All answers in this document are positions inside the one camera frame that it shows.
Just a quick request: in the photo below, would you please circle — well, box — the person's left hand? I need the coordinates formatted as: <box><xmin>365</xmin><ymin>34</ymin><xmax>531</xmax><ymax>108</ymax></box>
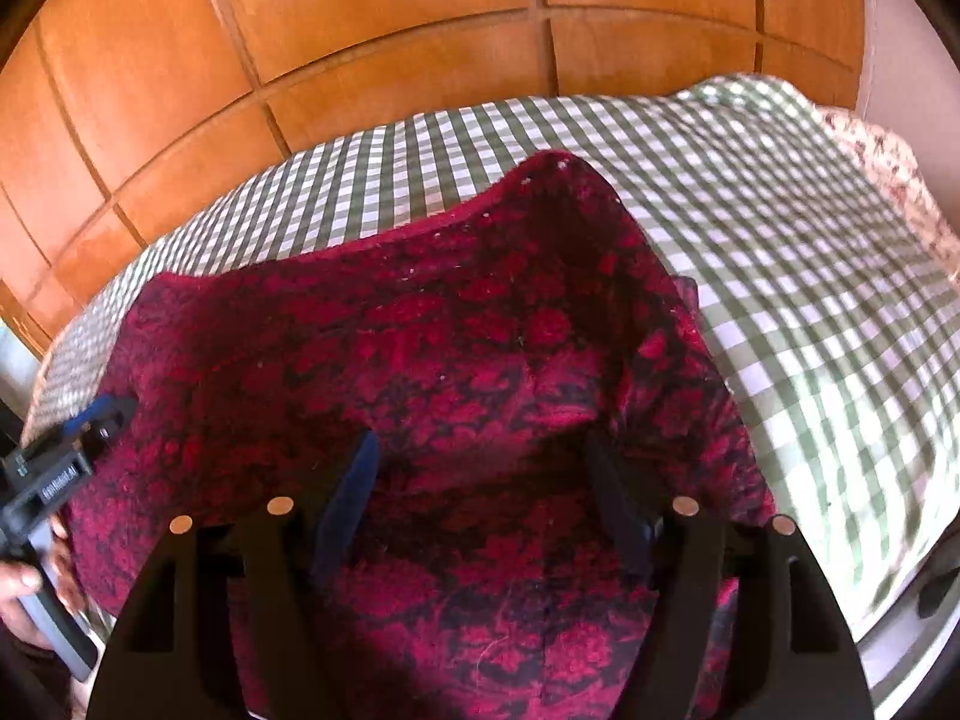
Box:
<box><xmin>0</xmin><ymin>515</ymin><xmax>85</xmax><ymax>650</ymax></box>

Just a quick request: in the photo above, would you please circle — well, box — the fuzzy magenta sweater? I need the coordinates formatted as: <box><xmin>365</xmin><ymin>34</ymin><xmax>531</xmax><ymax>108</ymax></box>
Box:
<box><xmin>70</xmin><ymin>153</ymin><xmax>775</xmax><ymax>718</ymax></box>

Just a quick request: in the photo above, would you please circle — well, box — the green white checkered bedsheet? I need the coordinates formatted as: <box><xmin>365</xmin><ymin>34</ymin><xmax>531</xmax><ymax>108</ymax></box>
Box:
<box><xmin>36</xmin><ymin>75</ymin><xmax>958</xmax><ymax>635</ymax></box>

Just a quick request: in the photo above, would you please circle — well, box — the wooden panelled wardrobe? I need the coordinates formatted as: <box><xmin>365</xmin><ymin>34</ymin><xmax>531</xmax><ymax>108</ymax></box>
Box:
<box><xmin>2</xmin><ymin>0</ymin><xmax>864</xmax><ymax>353</ymax></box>

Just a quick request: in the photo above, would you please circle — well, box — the floral patterned pillow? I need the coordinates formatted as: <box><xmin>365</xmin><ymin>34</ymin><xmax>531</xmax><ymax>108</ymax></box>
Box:
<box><xmin>817</xmin><ymin>106</ymin><xmax>960</xmax><ymax>286</ymax></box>

